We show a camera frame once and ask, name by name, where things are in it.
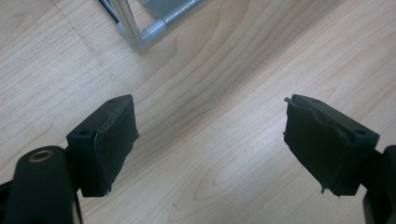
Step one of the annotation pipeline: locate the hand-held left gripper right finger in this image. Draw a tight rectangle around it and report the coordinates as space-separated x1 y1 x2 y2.
282 93 381 198

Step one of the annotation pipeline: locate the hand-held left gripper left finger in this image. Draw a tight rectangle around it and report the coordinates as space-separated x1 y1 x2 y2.
65 93 140 198

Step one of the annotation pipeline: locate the grey metal shoe rack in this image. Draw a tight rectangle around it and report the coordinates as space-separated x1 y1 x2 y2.
98 0 207 53

